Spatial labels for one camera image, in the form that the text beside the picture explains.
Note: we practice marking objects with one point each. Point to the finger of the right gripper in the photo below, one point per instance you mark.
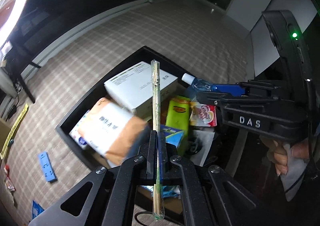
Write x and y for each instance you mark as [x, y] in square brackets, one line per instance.
[232, 89]
[226, 101]

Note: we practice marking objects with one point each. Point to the blue wet wipes pack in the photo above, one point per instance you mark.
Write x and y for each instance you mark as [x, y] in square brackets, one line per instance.
[36, 209]

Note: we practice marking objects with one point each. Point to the light blue plate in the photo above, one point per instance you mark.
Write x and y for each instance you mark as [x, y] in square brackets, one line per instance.
[46, 167]

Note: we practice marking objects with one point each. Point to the patterned tissue pack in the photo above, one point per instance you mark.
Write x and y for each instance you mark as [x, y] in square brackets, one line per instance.
[76, 135]

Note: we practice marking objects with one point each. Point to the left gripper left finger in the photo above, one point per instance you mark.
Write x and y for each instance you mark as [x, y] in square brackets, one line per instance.
[104, 196]

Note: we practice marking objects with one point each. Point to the long yellow straw wrapper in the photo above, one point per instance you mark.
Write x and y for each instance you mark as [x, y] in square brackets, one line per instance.
[13, 131]

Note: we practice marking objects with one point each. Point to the teal clothespin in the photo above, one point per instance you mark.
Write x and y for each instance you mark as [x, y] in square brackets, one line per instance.
[10, 143]

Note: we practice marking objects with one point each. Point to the black foil snack pack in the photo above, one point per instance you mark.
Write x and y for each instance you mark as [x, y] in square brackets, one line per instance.
[199, 144]

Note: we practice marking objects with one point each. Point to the blue cartoon card package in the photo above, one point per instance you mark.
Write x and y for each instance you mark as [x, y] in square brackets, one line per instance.
[172, 135]

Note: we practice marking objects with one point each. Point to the person's right hand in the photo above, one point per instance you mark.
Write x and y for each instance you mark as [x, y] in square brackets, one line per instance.
[279, 156]

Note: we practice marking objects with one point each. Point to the red santa figurine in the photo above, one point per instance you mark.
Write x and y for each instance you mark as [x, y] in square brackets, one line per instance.
[8, 182]

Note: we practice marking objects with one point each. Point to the white cardboard box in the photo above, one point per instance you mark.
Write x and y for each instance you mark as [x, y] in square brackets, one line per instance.
[132, 89]

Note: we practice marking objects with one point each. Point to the orange white tissue pack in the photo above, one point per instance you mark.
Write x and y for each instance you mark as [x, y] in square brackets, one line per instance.
[110, 130]

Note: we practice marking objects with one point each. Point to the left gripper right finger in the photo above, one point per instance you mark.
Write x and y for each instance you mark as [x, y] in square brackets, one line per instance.
[209, 195]

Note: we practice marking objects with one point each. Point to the coffee mate sachet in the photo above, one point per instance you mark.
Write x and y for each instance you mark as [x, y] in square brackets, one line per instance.
[202, 115]

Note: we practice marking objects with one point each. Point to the small blue liquid bottle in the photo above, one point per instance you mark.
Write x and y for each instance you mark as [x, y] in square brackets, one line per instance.
[198, 84]

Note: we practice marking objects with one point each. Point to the green tube with cap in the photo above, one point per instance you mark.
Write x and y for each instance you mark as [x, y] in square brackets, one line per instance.
[178, 113]

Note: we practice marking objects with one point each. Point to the black storage box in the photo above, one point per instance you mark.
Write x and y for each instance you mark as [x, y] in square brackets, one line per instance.
[144, 54]

